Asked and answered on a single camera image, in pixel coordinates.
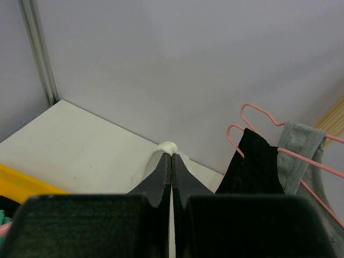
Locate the yellow plastic tray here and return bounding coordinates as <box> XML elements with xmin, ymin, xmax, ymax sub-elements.
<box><xmin>0</xmin><ymin>164</ymin><xmax>70</xmax><ymax>204</ymax></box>

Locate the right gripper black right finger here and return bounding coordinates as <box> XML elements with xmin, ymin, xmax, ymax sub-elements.
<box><xmin>171</xmin><ymin>154</ymin><xmax>335</xmax><ymax>257</ymax></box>

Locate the green tank top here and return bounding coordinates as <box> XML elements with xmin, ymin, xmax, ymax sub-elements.
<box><xmin>0</xmin><ymin>210</ymin><xmax>7</xmax><ymax>225</ymax></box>

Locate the wooden hanger rack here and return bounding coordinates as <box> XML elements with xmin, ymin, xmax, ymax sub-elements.
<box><xmin>316</xmin><ymin>96</ymin><xmax>343</xmax><ymax>138</ymax></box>

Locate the white tank top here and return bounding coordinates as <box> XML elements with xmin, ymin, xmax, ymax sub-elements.
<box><xmin>131</xmin><ymin>141</ymin><xmax>195</xmax><ymax>257</ymax></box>

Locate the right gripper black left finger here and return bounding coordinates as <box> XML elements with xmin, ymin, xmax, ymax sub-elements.
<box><xmin>1</xmin><ymin>154</ymin><xmax>171</xmax><ymax>257</ymax></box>

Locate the grey tank top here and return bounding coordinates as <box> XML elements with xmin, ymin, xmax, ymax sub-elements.
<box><xmin>277</xmin><ymin>121</ymin><xmax>343</xmax><ymax>242</ymax></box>

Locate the left aluminium frame post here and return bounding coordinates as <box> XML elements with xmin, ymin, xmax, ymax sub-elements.
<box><xmin>18</xmin><ymin>0</ymin><xmax>59</xmax><ymax>106</ymax></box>

